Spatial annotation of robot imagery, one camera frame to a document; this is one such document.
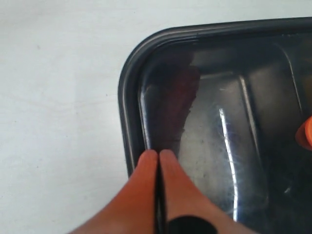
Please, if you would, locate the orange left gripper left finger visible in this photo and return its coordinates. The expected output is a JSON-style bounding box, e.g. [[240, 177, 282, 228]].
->
[[71, 150, 158, 234]]

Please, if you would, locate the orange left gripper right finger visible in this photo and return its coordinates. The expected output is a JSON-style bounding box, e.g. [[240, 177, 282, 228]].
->
[[159, 150, 246, 234]]

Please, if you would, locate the dark transparent box lid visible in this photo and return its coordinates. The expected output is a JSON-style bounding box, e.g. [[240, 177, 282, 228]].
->
[[117, 17, 312, 234]]

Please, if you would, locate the red toy sausage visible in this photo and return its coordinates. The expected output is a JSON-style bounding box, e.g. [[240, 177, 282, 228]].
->
[[151, 66, 200, 151]]

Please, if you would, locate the stainless steel lunch box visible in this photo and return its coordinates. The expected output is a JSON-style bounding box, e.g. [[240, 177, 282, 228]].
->
[[140, 42, 312, 234]]

